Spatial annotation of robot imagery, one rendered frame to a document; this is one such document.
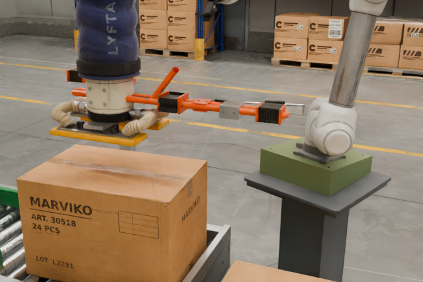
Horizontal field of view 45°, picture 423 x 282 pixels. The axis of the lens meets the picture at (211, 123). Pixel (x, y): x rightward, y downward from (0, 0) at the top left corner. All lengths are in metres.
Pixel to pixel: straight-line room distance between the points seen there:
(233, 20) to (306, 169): 8.47
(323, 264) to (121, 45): 1.39
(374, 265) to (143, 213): 1.85
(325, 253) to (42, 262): 1.24
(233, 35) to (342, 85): 8.61
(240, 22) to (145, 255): 8.97
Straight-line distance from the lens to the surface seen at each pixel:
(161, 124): 1.92
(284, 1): 10.33
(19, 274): 2.20
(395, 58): 8.71
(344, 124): 2.09
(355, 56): 2.10
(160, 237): 1.79
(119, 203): 1.80
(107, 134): 1.81
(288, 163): 2.35
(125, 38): 1.79
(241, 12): 10.55
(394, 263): 3.36
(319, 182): 2.28
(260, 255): 3.25
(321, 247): 2.44
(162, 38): 9.94
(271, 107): 1.65
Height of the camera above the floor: 1.70
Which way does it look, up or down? 17 degrees down
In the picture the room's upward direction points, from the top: 1 degrees clockwise
